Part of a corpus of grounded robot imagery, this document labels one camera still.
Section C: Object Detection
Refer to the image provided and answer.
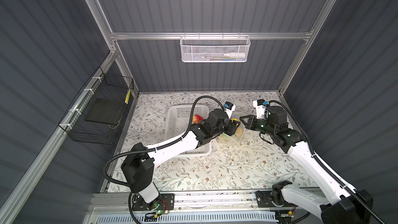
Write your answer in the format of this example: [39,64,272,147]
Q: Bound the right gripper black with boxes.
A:
[239,114,275,137]

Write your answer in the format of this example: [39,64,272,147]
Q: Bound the red apple toy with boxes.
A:
[192,115,203,124]

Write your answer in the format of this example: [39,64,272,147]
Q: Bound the clear zip top bag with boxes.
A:
[218,113,247,146]

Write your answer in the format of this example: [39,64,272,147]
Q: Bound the white plastic basket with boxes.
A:
[164,105,212,158]

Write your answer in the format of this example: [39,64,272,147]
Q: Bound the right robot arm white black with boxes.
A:
[239,106,373,224]

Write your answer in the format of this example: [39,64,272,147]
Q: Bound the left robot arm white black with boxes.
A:
[121,109,240,208]

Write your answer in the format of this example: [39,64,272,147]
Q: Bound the white tube in basket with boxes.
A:
[223,52,246,59]

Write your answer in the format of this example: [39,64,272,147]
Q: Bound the yellow marker pen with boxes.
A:
[124,89,131,104]

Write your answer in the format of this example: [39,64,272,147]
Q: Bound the black pad in basket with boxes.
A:
[85,99,125,124]

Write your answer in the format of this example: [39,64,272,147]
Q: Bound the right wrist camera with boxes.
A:
[253,99,269,119]

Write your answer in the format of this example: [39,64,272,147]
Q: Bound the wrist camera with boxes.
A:
[224,101,236,119]
[253,99,269,119]

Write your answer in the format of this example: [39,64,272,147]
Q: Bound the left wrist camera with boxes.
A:
[224,101,236,119]

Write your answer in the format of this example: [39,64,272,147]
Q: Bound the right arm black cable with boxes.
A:
[268,100,386,224]

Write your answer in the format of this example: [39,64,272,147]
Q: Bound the aluminium front rail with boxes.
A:
[91,189,340,214]

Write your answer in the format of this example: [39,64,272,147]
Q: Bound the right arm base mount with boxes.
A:
[255,180,295,208]

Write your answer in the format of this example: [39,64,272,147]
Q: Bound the white wire wall basket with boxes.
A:
[179,35,251,63]

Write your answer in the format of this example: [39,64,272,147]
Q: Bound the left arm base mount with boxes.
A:
[132,194,175,211]

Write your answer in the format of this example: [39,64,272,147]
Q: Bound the black wire wall basket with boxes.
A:
[59,69,134,145]

